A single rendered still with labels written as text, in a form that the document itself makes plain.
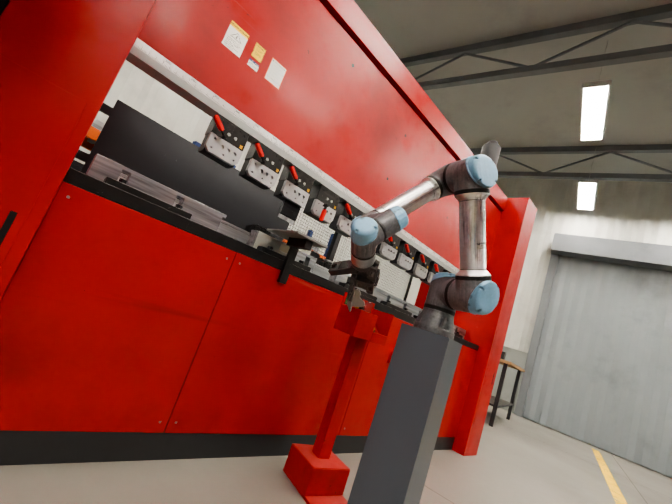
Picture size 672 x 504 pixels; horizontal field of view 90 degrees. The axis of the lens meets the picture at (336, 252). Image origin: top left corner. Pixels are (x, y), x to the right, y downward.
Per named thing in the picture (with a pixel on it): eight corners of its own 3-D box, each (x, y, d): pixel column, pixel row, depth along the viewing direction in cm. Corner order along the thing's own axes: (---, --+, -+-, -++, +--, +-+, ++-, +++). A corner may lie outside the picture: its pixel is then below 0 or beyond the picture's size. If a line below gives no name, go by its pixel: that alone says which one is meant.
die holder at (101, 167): (84, 178, 114) (97, 153, 116) (82, 179, 118) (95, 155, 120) (218, 235, 146) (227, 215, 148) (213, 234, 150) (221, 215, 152)
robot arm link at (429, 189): (438, 165, 135) (342, 217, 116) (459, 157, 126) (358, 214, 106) (448, 191, 138) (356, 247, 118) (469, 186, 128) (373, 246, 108)
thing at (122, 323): (-89, 469, 87) (62, 180, 101) (-69, 429, 103) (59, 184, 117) (452, 449, 279) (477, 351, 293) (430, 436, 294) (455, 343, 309)
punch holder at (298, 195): (281, 194, 163) (293, 164, 166) (272, 194, 169) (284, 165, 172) (304, 208, 172) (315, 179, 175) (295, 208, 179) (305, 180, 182)
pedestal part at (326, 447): (318, 458, 146) (357, 337, 155) (311, 451, 151) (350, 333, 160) (329, 459, 149) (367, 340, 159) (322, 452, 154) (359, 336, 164)
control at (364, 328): (352, 336, 148) (365, 296, 151) (333, 327, 161) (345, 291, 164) (384, 346, 158) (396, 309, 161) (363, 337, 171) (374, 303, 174)
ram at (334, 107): (128, 51, 118) (217, -119, 132) (124, 59, 124) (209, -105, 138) (480, 292, 310) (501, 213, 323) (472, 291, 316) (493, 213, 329)
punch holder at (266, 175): (246, 173, 150) (259, 140, 153) (237, 174, 156) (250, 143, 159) (273, 189, 160) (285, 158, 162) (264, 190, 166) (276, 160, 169)
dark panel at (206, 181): (75, 181, 154) (117, 99, 162) (75, 181, 156) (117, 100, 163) (273, 264, 226) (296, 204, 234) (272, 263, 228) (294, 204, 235)
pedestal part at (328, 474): (309, 507, 130) (320, 475, 132) (282, 470, 151) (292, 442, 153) (348, 506, 140) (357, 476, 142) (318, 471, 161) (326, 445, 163)
